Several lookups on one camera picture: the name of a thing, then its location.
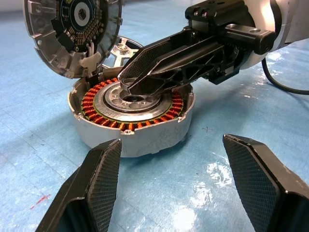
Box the blue plastic table cover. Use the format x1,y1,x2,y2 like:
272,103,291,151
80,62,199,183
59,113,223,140
0,0,309,232

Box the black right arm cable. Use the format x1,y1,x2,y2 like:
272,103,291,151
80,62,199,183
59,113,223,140
261,56,309,95

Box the round hinged motor lid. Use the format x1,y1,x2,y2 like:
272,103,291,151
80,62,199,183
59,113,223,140
23,0,123,79

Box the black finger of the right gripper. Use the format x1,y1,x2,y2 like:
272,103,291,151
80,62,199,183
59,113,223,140
117,28,197,86
127,42,239,95

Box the grey motor housing copper windings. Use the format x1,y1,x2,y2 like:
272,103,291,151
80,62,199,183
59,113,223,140
67,66,196,158

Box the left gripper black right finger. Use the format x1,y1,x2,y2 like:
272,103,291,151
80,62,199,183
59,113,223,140
222,134,309,232

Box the silver spoked rotor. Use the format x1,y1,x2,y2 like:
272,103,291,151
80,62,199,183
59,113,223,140
102,35,144,71

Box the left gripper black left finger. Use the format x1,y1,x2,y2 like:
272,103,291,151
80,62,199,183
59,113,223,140
36,139,123,232

